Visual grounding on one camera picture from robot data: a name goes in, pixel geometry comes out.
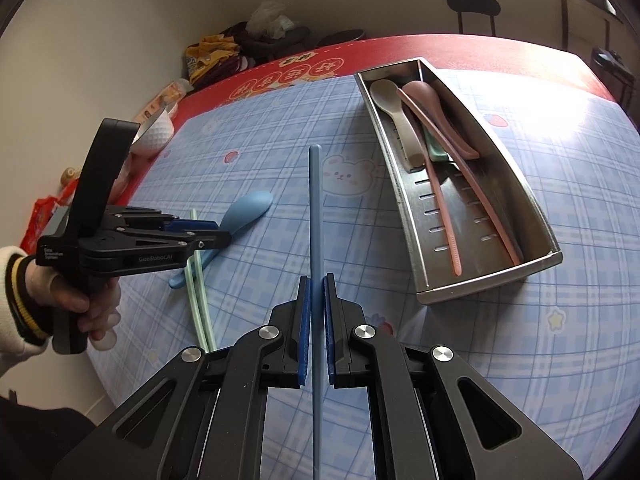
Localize blue plaid tablecloth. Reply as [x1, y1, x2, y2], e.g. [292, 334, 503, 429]
[87, 67, 640, 480]

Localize red snack packet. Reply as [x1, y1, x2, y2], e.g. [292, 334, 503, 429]
[22, 195, 76, 243]

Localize green chopstick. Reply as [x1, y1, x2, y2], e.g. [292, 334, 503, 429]
[189, 208, 218, 352]
[183, 255, 210, 352]

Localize person's left forearm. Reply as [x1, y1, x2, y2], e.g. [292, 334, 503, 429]
[0, 246, 56, 376]

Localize white bowl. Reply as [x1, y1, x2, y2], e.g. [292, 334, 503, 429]
[131, 105, 176, 157]

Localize metal utensil tray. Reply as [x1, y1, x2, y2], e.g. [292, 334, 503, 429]
[354, 57, 563, 306]

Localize person's left hand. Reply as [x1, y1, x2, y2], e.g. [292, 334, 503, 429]
[27, 265, 122, 350]

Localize blue spoon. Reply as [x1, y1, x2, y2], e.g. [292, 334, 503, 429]
[168, 191, 274, 289]

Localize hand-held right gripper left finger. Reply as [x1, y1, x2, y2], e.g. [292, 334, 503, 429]
[52, 275, 313, 480]

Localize red printed tablecloth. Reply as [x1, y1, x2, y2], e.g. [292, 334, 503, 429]
[172, 35, 640, 136]

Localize pink white snack packet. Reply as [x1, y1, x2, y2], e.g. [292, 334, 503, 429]
[145, 80, 193, 121]

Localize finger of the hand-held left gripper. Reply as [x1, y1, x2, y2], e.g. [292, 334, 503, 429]
[172, 231, 232, 261]
[165, 215, 221, 235]

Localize dark round stool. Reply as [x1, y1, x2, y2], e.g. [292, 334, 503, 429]
[317, 30, 370, 50]

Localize black round stool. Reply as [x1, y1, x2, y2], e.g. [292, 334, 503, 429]
[447, 0, 502, 37]

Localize yellow snack bags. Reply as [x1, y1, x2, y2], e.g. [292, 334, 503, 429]
[186, 35, 242, 86]

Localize clear plastic bag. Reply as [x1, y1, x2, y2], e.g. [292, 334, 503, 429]
[245, 1, 298, 41]

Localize blue chopstick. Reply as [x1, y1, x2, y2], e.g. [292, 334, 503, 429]
[308, 145, 324, 480]

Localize black stand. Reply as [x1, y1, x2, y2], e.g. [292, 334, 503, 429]
[592, 47, 636, 108]

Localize dark cloth bag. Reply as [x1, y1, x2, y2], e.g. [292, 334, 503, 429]
[220, 22, 311, 67]

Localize red-brown spoon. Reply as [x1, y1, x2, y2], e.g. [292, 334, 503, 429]
[401, 81, 481, 160]

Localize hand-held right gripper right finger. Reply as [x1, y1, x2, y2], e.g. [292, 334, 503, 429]
[322, 274, 583, 480]

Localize light green spoon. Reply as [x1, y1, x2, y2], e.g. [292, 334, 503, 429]
[424, 127, 455, 163]

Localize beige spoon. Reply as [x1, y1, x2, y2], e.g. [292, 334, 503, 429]
[370, 79, 426, 168]

